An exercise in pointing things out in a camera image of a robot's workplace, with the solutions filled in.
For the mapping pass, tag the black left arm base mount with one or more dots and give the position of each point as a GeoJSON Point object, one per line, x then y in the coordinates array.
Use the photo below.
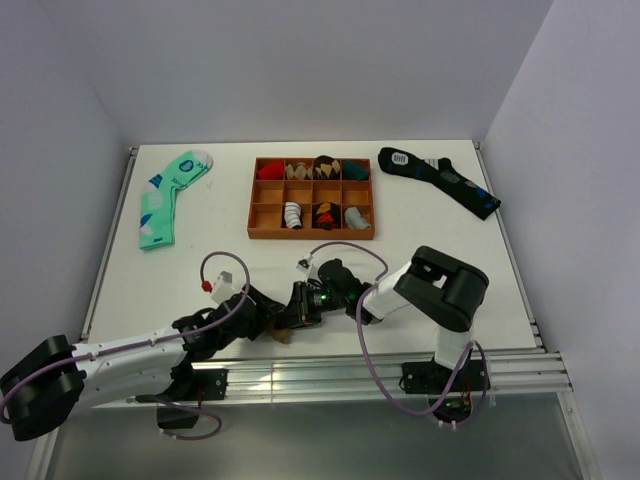
{"type": "Point", "coordinates": [181, 405]}

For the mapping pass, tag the dark teal rolled sock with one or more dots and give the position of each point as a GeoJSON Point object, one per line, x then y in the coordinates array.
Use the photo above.
{"type": "Point", "coordinates": [354, 171]}

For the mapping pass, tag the white striped rolled sock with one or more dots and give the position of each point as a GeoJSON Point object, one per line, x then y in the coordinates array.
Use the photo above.
{"type": "Point", "coordinates": [292, 215]}

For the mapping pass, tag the black blue patterned sock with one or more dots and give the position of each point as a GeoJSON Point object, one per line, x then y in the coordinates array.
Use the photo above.
{"type": "Point", "coordinates": [441, 174]}

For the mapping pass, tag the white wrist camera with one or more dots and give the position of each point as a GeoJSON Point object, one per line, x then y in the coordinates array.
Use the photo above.
{"type": "Point", "coordinates": [305, 265]}
{"type": "Point", "coordinates": [222, 288]}

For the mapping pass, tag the brown argyle rolled sock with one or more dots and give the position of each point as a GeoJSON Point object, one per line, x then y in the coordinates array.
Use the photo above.
{"type": "Point", "coordinates": [326, 168]}

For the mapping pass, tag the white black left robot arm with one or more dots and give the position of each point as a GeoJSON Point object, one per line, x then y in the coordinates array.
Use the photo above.
{"type": "Point", "coordinates": [58, 378]}

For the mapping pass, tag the orange compartment tray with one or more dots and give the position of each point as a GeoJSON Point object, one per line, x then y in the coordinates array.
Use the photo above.
{"type": "Point", "coordinates": [268, 197]}

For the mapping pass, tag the black red argyle rolled sock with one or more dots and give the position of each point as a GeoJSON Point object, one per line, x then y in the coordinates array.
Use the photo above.
{"type": "Point", "coordinates": [326, 216]}

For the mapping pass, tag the beige argyle rolled sock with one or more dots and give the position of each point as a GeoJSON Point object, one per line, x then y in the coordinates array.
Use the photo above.
{"type": "Point", "coordinates": [298, 171]}

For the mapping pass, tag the tan brown ribbed sock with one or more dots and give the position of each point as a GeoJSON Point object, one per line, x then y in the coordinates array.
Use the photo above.
{"type": "Point", "coordinates": [281, 336]}

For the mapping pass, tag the mint green patterned sock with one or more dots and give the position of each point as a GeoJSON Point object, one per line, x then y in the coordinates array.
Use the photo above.
{"type": "Point", "coordinates": [158, 199]}

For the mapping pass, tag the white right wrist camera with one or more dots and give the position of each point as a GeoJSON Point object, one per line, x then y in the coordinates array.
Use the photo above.
{"type": "Point", "coordinates": [305, 265]}

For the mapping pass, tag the grey rolled sock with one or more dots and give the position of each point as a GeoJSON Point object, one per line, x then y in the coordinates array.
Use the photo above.
{"type": "Point", "coordinates": [355, 220]}

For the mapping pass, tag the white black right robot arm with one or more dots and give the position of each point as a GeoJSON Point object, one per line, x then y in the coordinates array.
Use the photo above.
{"type": "Point", "coordinates": [447, 290]}

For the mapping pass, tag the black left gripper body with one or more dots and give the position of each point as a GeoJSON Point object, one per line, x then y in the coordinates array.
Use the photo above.
{"type": "Point", "coordinates": [256, 324]}

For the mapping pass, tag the aluminium table edge rail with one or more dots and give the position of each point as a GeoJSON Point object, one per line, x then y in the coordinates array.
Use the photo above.
{"type": "Point", "coordinates": [140, 292]}

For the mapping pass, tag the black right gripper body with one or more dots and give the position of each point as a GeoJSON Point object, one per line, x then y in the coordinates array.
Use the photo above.
{"type": "Point", "coordinates": [312, 302]}

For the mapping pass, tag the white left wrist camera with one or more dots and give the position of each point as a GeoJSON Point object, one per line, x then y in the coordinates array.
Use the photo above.
{"type": "Point", "coordinates": [222, 288]}

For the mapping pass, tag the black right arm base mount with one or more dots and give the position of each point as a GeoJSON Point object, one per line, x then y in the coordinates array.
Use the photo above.
{"type": "Point", "coordinates": [430, 378]}

